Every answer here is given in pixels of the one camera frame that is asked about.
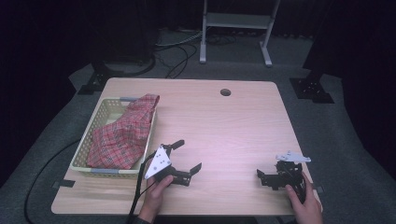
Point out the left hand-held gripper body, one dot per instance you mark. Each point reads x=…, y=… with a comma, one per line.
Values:
x=158, y=163

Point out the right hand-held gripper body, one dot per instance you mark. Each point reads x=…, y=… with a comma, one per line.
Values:
x=289, y=174

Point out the red plaid cloth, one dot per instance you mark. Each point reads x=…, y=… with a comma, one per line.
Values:
x=121, y=140

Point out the cream plastic basket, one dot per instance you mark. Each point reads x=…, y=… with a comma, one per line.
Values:
x=107, y=110

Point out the person's left hand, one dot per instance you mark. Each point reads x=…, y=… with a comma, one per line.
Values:
x=154, y=196

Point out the person's right hand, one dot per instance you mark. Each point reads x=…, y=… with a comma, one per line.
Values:
x=308, y=208

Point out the black tape strip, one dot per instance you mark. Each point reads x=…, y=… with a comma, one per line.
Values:
x=63, y=183
x=319, y=189

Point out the black stand base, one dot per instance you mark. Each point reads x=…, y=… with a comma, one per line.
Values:
x=311, y=90
x=99, y=81

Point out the white metal stand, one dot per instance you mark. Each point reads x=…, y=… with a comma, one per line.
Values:
x=236, y=20

